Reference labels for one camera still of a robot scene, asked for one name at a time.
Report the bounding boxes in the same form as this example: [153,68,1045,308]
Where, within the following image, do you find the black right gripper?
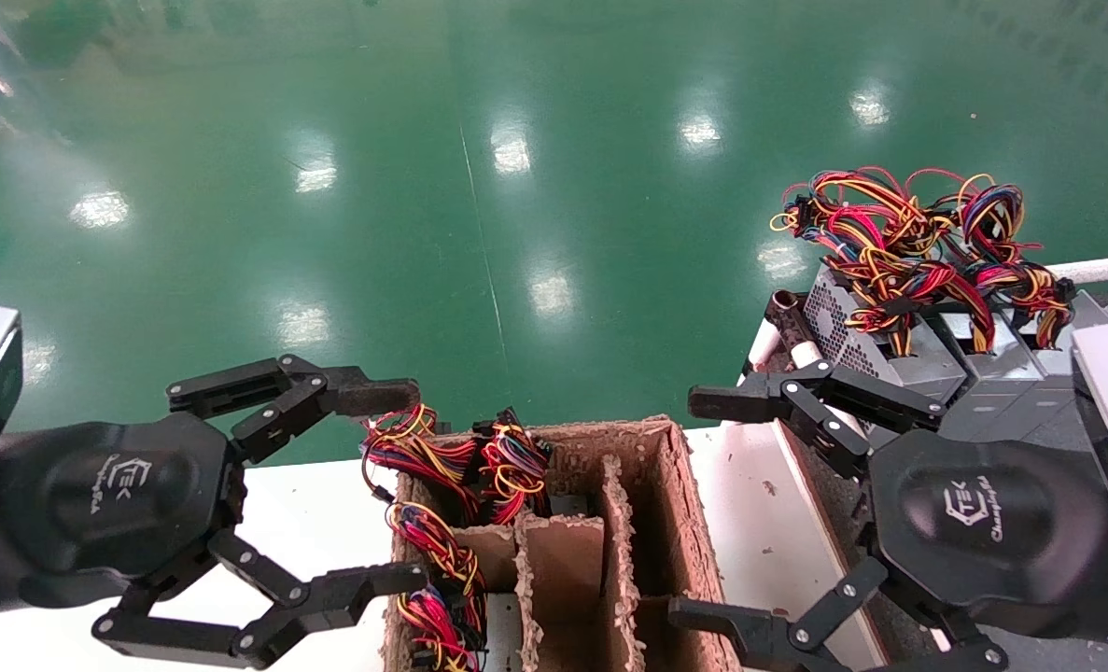
[668,358,1108,672]

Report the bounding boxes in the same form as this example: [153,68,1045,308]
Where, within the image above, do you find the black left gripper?
[0,354,429,670]

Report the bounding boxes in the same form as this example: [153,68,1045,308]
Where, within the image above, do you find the multicoloured power supply wire bundle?
[832,250,1003,361]

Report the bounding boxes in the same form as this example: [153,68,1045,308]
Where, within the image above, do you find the brown cardboard divider box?
[382,414,743,672]

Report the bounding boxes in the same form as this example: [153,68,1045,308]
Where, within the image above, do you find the grey metal power supply case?
[941,371,1094,451]
[918,306,1051,385]

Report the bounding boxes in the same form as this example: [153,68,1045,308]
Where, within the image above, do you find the multicoloured wire bundle black connector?
[472,407,555,525]

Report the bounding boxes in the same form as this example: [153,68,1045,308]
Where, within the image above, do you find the large tangled multicoloured wire bundle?
[769,165,1078,351]

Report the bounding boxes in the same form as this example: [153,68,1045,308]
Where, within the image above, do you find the white horizontal rail pipe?
[1042,253,1108,287]

